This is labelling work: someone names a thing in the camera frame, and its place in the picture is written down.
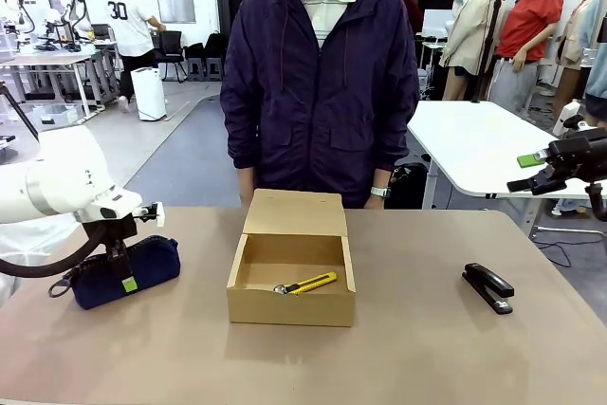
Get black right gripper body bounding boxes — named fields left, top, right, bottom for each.
left=544, top=127, right=607, bottom=184

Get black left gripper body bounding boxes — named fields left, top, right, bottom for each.
left=104, top=214, right=140, bottom=248

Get dark blue pencil case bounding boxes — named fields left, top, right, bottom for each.
left=46, top=234, right=183, bottom=311

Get yellow utility knife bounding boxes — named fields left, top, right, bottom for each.
left=272, top=271, right=339, bottom=297

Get open brown cardboard box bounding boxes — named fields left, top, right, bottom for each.
left=226, top=188, right=357, bottom=329

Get white table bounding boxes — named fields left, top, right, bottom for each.
left=406, top=100, right=607, bottom=200

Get black stapler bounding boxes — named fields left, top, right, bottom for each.
left=461, top=261, right=516, bottom=316

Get mannequin in red shirt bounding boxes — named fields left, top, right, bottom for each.
left=490, top=0, right=565, bottom=118

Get white air purifier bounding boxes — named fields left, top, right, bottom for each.
left=130, top=66, right=168, bottom=122

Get mannequin in beige jacket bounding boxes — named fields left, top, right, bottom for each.
left=438, top=0, right=507, bottom=102

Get black tripod leg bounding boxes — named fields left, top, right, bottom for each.
left=0, top=82, right=41, bottom=141

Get grey workbench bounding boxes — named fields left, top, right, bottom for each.
left=0, top=39, right=120, bottom=118

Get black office chair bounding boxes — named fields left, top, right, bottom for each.
left=156, top=29, right=189, bottom=83

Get man in numbered white jersey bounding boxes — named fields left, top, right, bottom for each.
left=104, top=0, right=168, bottom=115

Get person in purple jacket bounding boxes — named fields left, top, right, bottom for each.
left=219, top=0, right=420, bottom=211

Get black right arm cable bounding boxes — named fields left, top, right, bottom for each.
left=584, top=180, right=607, bottom=223

